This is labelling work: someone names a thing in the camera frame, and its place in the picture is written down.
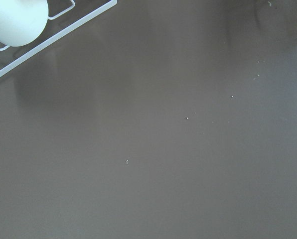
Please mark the cup rack with cups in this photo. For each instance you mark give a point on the cup rack with cups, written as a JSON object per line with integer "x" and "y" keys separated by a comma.
{"x": 29, "y": 26}

